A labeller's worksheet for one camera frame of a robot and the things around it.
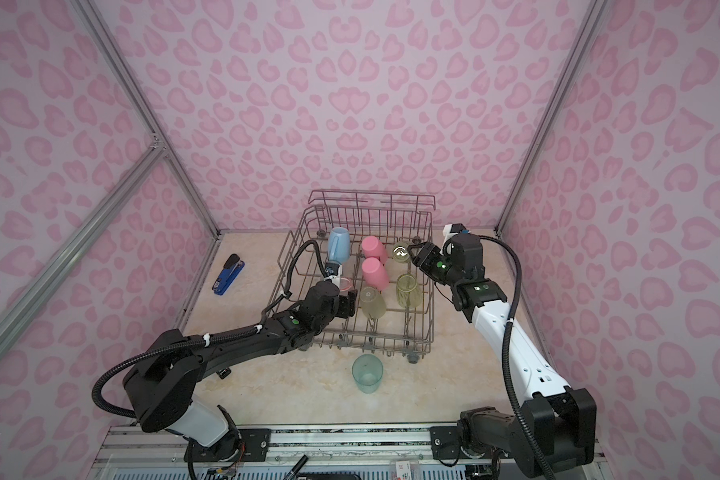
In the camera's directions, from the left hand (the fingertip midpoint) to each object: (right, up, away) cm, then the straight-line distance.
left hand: (349, 285), depth 85 cm
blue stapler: (-44, +3, +22) cm, 49 cm away
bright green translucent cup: (+18, -3, +9) cm, 20 cm away
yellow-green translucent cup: (+16, +10, +12) cm, 22 cm away
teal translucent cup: (+5, -23, -3) cm, 24 cm away
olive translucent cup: (+7, -5, 0) cm, 9 cm away
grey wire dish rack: (+14, +22, +22) cm, 34 cm away
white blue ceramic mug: (-4, +12, +13) cm, 18 cm away
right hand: (+17, +10, -9) cm, 22 cm away
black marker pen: (-11, -41, -15) cm, 45 cm away
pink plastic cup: (+7, +11, +12) cm, 18 cm away
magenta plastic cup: (+7, +3, +5) cm, 9 cm away
